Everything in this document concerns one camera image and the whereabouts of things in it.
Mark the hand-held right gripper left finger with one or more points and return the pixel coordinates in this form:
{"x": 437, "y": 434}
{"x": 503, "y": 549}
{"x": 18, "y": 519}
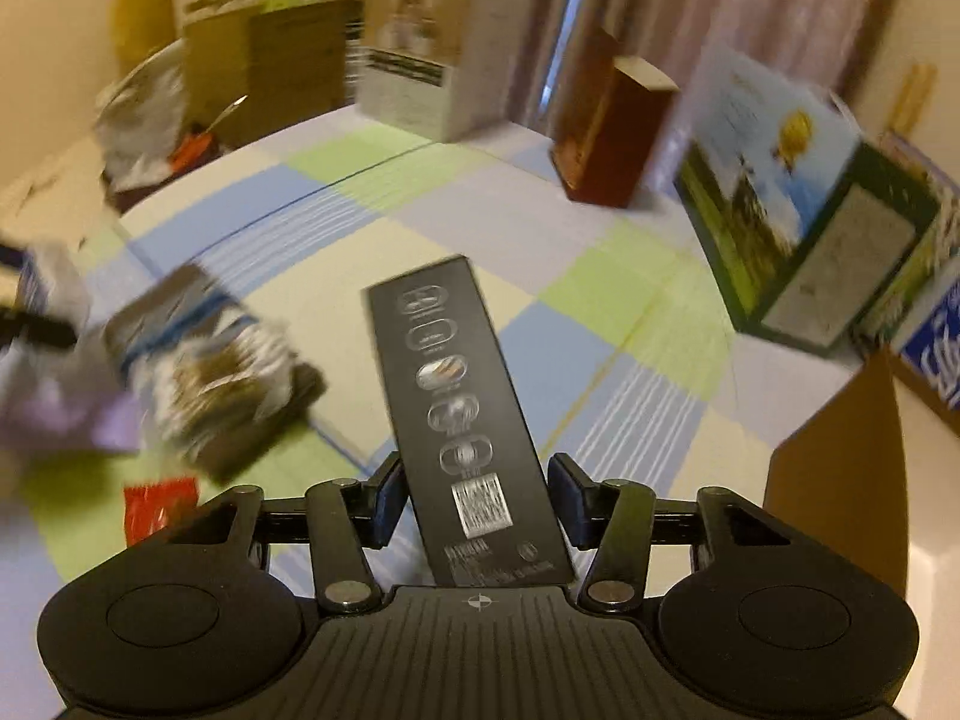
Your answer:
{"x": 386, "y": 502}

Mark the white product box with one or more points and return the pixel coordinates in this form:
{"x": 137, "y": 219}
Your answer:
{"x": 420, "y": 52}

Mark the cardboard box with white hanger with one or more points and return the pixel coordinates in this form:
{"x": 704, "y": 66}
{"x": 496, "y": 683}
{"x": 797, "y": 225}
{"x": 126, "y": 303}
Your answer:
{"x": 214, "y": 52}

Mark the cotton swab bag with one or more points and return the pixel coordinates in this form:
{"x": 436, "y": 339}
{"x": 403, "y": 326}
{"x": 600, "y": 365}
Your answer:
{"x": 202, "y": 375}

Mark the green blue milk carton case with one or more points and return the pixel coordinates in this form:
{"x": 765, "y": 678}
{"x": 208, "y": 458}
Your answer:
{"x": 757, "y": 187}

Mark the white purple packet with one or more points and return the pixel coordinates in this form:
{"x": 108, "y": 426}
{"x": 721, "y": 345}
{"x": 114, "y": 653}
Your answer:
{"x": 67, "y": 405}

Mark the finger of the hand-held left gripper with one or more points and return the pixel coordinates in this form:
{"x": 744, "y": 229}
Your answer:
{"x": 37, "y": 328}

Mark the metal spoon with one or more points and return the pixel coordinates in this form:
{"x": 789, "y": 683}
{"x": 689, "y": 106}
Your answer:
{"x": 225, "y": 114}

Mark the red packet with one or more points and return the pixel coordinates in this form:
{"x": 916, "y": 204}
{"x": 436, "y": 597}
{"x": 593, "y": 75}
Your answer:
{"x": 157, "y": 510}

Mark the checked bedsheet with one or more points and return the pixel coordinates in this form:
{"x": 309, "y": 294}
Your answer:
{"x": 525, "y": 255}

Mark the dark brown open box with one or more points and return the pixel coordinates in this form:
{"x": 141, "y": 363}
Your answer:
{"x": 600, "y": 127}

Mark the long black box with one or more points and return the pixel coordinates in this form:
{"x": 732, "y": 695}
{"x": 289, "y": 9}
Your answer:
{"x": 450, "y": 405}

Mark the blue white milk carton case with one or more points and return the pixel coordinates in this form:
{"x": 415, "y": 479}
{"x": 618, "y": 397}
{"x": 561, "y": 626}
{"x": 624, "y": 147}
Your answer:
{"x": 930, "y": 330}

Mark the bag of cotton swabs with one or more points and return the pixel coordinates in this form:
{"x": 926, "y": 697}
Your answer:
{"x": 247, "y": 420}

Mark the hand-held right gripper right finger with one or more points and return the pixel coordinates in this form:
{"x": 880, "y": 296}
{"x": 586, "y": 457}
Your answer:
{"x": 566, "y": 499}

